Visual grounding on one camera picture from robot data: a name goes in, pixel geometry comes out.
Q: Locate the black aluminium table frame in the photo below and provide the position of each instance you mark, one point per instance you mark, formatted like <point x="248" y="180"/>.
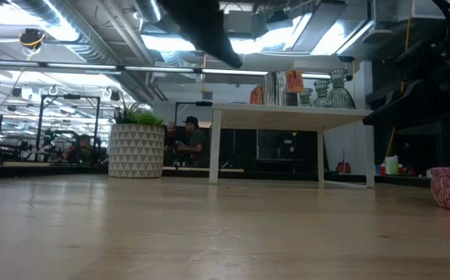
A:
<point x="53" y="170"/>

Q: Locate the green and white bottle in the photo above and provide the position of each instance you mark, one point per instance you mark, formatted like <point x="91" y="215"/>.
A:
<point x="391" y="165"/>

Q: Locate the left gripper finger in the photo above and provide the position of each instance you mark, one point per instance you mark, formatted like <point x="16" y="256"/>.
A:
<point x="201" y="27"/>

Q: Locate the ribbed glass candlestick holder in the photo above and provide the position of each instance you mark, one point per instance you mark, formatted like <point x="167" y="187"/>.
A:
<point x="306" y="99"/>
<point x="321" y="97"/>
<point x="341" y="97"/>

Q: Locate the person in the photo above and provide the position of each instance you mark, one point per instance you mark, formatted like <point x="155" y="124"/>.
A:
<point x="197" y="140"/>
<point x="171" y="136"/>
<point x="81" y="149"/>

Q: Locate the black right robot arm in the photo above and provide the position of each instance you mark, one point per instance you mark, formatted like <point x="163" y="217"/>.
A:
<point x="423" y="105"/>

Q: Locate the succulent plant in patterned pot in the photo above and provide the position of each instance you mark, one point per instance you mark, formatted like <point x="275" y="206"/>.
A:
<point x="136" y="151"/>

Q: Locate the silver candle tin with lid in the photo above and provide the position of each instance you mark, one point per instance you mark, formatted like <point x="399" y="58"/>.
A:
<point x="277" y="89"/>

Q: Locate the long ceiling tube light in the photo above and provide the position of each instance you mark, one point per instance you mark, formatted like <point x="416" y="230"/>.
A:
<point x="162" y="69"/>

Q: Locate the grey ceiling box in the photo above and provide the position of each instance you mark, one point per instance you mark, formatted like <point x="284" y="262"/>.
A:
<point x="240" y="21"/>

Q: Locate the white perforated shelf riser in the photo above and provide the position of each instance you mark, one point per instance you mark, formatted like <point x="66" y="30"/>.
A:
<point x="287" y="113"/>

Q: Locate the silver ventilation duct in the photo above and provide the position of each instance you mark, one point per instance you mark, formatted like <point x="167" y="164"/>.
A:
<point x="149" y="9"/>

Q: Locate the orange-labelled scented candle tin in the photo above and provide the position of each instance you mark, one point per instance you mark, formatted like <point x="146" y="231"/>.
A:
<point x="257" y="96"/>

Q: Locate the small red object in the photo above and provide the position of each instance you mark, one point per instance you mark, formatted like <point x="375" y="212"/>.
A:
<point x="343" y="168"/>

